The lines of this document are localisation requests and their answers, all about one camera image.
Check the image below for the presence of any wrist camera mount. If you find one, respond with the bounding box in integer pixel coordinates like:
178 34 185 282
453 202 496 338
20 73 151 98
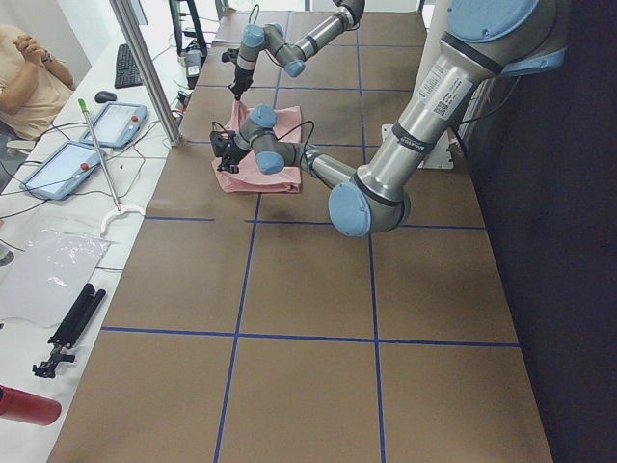
221 48 239 66
209 130 235 157

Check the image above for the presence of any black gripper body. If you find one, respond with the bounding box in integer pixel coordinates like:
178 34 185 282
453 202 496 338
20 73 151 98
228 68 254 95
220 144 247 167

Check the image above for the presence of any far teach pendant tablet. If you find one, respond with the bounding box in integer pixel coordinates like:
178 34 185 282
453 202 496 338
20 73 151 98
90 102 148 149

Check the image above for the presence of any black folded tripod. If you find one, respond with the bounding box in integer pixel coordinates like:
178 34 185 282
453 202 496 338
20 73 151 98
32 283 106 379

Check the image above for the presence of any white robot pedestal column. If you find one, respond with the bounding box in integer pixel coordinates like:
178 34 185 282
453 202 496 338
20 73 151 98
370 1 453 175

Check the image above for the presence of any black keyboard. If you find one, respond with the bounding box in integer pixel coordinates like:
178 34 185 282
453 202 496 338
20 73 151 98
114 43 143 89

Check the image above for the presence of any teach pendant tablet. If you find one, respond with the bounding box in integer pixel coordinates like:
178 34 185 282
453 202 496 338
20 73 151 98
90 102 148 149
20 142 99 201

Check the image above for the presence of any metal reacher stick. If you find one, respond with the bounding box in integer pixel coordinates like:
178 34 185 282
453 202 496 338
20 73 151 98
77 98 146 237

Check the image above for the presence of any black power adapter box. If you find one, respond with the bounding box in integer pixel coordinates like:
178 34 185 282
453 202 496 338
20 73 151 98
184 48 204 90

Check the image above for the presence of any aluminium frame post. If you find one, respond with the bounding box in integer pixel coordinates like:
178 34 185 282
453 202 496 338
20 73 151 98
109 0 181 147

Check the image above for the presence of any seated person beige shirt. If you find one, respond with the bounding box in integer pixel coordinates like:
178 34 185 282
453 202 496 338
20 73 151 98
1 24 74 141

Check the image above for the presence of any pink Snoopy t-shirt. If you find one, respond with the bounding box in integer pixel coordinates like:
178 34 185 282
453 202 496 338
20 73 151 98
211 106 303 193

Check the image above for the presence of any red water bottle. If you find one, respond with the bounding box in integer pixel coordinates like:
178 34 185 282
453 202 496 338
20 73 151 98
1 386 62 425

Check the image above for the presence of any clear plastic bag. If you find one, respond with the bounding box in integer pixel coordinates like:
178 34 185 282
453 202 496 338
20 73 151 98
1 230 109 327

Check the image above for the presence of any near teach pendant tablet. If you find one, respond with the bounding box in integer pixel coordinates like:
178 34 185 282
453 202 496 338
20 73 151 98
20 142 99 201

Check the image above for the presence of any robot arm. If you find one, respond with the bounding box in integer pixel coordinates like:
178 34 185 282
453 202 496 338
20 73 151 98
210 0 571 236
222 0 365 101

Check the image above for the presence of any black computer mouse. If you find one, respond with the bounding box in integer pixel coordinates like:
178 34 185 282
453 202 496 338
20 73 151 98
94 91 118 104

